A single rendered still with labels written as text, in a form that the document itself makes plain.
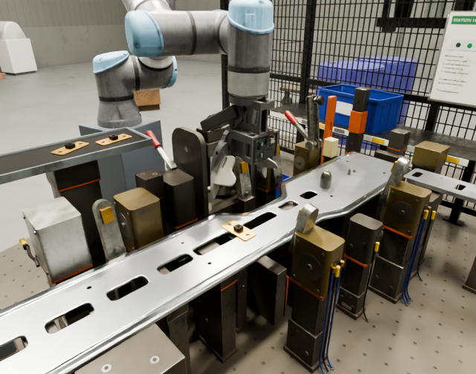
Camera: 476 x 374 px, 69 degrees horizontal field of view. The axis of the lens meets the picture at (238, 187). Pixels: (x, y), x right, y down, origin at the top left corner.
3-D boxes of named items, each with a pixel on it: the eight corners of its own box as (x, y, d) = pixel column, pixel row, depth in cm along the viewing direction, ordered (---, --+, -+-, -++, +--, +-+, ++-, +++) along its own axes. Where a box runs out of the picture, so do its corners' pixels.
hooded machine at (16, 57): (27, 70, 985) (15, 21, 928) (40, 72, 958) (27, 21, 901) (1, 74, 930) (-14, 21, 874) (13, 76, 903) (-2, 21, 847)
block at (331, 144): (321, 233, 132) (333, 141, 116) (313, 229, 135) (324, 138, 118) (326, 229, 135) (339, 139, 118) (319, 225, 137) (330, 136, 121)
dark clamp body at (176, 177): (182, 307, 99) (171, 186, 82) (160, 286, 107) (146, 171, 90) (203, 294, 104) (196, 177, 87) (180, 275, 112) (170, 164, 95)
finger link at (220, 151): (210, 170, 66) (231, 128, 66) (205, 168, 67) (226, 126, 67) (225, 177, 70) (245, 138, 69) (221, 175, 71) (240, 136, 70)
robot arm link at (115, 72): (95, 92, 122) (87, 50, 116) (134, 89, 128) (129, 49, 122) (100, 99, 112) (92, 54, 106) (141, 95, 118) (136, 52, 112)
